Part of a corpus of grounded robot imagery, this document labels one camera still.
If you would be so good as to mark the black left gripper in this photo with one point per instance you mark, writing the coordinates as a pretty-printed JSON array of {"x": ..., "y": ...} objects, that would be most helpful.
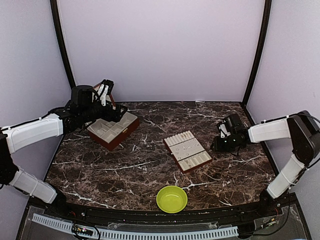
[{"x": 117, "y": 116}]

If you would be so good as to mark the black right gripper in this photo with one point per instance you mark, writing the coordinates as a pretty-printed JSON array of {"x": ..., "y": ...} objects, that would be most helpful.
[{"x": 218, "y": 147}]

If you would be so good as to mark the brown ring earring tray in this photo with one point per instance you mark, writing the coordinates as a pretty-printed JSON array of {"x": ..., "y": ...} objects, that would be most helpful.
[{"x": 187, "y": 151}]

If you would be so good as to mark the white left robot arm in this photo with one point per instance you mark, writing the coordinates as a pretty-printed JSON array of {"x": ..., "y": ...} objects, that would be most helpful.
[{"x": 87, "y": 104}]

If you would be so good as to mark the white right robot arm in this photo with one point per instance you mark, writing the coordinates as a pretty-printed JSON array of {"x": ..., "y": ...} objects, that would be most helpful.
[{"x": 299, "y": 131}]

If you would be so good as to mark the brown wooden jewelry box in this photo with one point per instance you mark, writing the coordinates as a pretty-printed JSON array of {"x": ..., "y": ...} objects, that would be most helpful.
[{"x": 111, "y": 134}]

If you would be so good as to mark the green bowl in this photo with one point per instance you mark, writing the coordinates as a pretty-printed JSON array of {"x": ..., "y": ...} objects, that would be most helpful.
[{"x": 171, "y": 199}]

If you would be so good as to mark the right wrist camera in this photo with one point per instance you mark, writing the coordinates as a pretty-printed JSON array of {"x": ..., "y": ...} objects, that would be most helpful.
[{"x": 224, "y": 133}]

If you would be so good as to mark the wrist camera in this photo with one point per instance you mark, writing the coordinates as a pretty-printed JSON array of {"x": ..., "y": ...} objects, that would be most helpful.
[
  {"x": 105, "y": 93},
  {"x": 224, "y": 133}
]

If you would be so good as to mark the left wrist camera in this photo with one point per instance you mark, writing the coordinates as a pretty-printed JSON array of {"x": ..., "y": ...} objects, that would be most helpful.
[{"x": 105, "y": 93}]

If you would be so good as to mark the white slotted cable duct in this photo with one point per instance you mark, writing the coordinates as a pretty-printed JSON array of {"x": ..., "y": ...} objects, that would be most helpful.
[{"x": 84, "y": 232}]

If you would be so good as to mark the black right frame post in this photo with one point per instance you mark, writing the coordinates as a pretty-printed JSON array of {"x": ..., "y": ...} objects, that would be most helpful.
[{"x": 258, "y": 53}]

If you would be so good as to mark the black frame post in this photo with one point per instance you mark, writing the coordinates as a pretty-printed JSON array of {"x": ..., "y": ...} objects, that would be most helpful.
[
  {"x": 61, "y": 42},
  {"x": 258, "y": 53}
]

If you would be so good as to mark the black left frame post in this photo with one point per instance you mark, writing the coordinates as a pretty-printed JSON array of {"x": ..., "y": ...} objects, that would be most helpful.
[{"x": 61, "y": 42}]

